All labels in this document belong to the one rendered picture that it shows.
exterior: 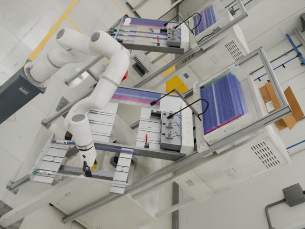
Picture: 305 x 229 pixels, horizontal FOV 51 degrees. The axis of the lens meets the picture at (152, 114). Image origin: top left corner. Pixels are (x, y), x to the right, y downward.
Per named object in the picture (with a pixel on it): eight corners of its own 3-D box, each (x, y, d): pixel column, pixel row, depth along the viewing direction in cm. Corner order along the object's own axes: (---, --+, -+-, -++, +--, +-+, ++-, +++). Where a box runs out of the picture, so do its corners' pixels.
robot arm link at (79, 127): (70, 140, 154) (81, 148, 148) (64, 117, 147) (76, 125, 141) (84, 131, 159) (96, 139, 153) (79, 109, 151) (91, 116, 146)
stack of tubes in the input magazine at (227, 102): (204, 133, 201) (242, 113, 190) (199, 89, 242) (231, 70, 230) (214, 146, 207) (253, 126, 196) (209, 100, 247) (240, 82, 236)
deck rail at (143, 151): (76, 146, 210) (76, 139, 207) (77, 144, 212) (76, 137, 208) (184, 162, 213) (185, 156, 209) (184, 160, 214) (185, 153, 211)
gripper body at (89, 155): (89, 151, 150) (94, 168, 156) (95, 136, 158) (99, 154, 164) (74, 150, 151) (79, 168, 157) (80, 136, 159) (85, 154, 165)
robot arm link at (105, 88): (89, 70, 156) (56, 125, 153) (110, 79, 146) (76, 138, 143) (100, 78, 163) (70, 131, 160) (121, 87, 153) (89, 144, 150)
